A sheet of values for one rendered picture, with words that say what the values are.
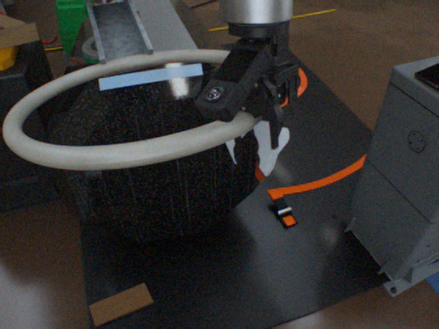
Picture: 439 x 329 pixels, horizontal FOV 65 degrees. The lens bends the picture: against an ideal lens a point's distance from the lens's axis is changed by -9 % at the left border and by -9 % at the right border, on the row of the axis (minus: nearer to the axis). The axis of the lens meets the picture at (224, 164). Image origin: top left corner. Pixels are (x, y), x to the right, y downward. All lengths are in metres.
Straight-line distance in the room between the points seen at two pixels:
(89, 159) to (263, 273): 1.27
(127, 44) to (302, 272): 1.17
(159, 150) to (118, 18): 0.71
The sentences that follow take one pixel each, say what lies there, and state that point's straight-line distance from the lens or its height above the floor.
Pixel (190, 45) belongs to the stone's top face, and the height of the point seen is 0.87.
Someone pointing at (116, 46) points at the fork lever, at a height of 1.03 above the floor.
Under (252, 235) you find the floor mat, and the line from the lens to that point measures 1.75.
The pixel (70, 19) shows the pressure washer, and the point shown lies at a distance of 3.15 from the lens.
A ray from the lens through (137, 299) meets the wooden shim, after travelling 1.59.
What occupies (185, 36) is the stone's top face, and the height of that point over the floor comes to 0.87.
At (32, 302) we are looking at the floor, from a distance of 1.77.
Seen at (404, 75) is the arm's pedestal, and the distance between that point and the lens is 1.35.
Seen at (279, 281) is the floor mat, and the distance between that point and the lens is 1.63.
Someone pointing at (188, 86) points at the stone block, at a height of 0.81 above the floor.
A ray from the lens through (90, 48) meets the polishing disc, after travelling 1.32.
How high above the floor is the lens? 1.42
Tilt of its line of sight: 43 degrees down
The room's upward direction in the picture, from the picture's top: straight up
